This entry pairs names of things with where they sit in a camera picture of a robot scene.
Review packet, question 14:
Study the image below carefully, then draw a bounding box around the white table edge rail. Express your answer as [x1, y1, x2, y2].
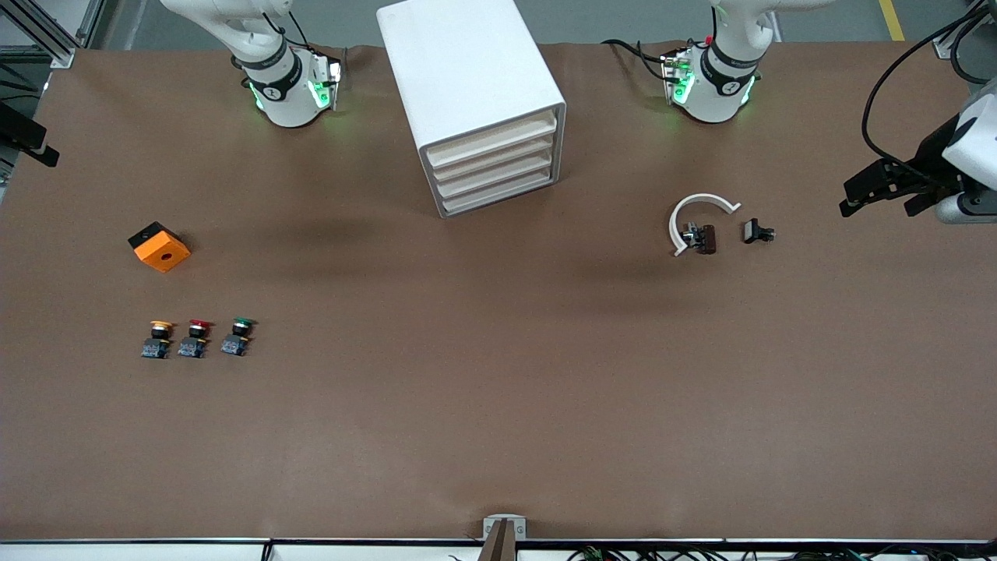
[0, 536, 997, 561]

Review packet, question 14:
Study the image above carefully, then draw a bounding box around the dark brown connector block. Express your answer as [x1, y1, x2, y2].
[682, 224, 717, 256]

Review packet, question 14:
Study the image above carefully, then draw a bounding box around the white plastic drawer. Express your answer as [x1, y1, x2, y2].
[425, 111, 559, 168]
[440, 166, 558, 218]
[435, 148, 557, 201]
[431, 129, 557, 185]

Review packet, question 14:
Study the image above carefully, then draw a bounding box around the red push button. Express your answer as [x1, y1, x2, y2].
[177, 319, 215, 359]

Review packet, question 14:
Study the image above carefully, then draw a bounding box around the green push button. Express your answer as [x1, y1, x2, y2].
[220, 316, 258, 357]

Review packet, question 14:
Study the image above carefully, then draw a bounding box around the aluminium frame profile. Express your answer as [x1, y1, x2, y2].
[933, 0, 997, 62]
[0, 0, 79, 69]

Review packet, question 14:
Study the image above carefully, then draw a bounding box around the orange box with hole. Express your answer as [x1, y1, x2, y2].
[128, 221, 192, 273]

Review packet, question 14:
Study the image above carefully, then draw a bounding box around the yellow push button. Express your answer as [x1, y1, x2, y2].
[140, 319, 174, 360]

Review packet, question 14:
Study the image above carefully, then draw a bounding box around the brown table mat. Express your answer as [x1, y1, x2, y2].
[0, 43, 997, 542]

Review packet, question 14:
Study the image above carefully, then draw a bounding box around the white drawer cabinet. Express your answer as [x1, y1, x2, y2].
[376, 0, 567, 219]

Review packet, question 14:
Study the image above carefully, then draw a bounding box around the white curved ring piece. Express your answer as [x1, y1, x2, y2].
[668, 193, 742, 258]

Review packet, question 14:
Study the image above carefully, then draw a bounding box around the black arm base cable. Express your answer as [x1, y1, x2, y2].
[604, 39, 678, 83]

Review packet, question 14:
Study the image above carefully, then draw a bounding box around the grey metal bracket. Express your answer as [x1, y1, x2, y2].
[483, 514, 527, 542]

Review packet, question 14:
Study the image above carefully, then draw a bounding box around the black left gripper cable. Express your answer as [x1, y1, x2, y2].
[862, 0, 997, 168]

